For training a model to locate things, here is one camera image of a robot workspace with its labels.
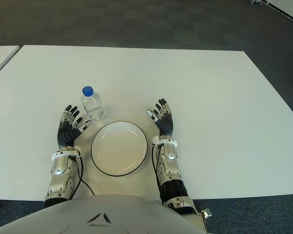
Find white plate black rim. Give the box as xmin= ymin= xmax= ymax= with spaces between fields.
xmin=90 ymin=120 xmax=149 ymax=176

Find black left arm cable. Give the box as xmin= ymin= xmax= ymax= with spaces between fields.
xmin=73 ymin=147 xmax=96 ymax=195

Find grey robot torso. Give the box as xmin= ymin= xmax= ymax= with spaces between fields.
xmin=0 ymin=194 xmax=208 ymax=234

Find clear water bottle blue cap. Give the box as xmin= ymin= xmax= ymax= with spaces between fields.
xmin=81 ymin=85 xmax=105 ymax=121

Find white background table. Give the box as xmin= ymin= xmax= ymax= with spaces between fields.
xmin=267 ymin=0 xmax=293 ymax=22

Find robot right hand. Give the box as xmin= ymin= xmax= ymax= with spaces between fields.
xmin=145 ymin=98 xmax=174 ymax=137

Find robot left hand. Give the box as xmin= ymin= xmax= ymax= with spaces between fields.
xmin=57 ymin=104 xmax=94 ymax=148

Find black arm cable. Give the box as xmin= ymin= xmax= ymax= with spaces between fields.
xmin=73 ymin=147 xmax=96 ymax=195
xmin=151 ymin=143 xmax=163 ymax=198

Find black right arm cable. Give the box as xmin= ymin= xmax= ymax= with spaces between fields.
xmin=151 ymin=143 xmax=163 ymax=198

